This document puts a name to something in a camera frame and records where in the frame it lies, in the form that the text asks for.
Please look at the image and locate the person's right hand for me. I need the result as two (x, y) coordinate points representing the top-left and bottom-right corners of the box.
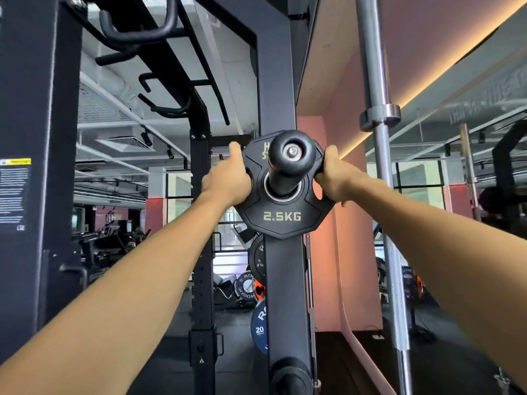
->
(315, 145), (372, 207)

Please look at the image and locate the person's left hand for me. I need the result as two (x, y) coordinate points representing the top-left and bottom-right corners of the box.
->
(200, 142), (253, 208)

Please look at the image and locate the small black weight plate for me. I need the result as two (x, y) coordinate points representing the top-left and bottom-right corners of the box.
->
(234, 133), (337, 241)

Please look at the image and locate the person's right forearm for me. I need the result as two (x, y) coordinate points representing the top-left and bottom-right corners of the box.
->
(349, 177), (527, 392)

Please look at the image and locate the person's left forearm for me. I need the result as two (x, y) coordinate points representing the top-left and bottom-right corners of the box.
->
(0, 191), (231, 395)

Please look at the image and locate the silver barbell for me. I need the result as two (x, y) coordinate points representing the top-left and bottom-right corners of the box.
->
(355, 0), (413, 395)

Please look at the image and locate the large black weight plate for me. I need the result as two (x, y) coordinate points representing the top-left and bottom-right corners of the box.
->
(248, 233), (266, 285)

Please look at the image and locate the ceiling air vent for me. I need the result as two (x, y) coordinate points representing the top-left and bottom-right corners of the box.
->
(95, 136), (156, 153)

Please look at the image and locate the black white-lettered weight plate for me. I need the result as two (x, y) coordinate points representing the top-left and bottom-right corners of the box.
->
(232, 272), (257, 301)

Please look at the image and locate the black perforated rack upright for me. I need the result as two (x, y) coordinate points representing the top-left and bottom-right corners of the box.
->
(189, 127), (225, 395)

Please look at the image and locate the row of cardio machines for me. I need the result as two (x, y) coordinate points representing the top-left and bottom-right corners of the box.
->
(72, 205), (152, 284)

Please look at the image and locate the black gym machine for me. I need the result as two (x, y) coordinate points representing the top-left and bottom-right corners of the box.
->
(478, 118), (527, 240)

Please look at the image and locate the blue weight plate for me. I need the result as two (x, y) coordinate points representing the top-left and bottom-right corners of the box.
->
(250, 299), (269, 355)

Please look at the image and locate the wide black rack column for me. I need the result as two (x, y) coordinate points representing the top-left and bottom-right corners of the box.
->
(0, 0), (84, 363)

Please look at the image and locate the black rack safety hook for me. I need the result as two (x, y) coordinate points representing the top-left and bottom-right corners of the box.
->
(38, 248), (89, 325)

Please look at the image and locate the warning label sticker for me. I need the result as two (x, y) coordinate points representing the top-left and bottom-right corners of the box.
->
(0, 158), (32, 232)

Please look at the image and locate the black pull-up handle frame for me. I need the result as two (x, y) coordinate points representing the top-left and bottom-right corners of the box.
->
(62, 0), (231, 127)

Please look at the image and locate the black rack upright post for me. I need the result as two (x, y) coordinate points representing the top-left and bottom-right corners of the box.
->
(254, 0), (314, 395)

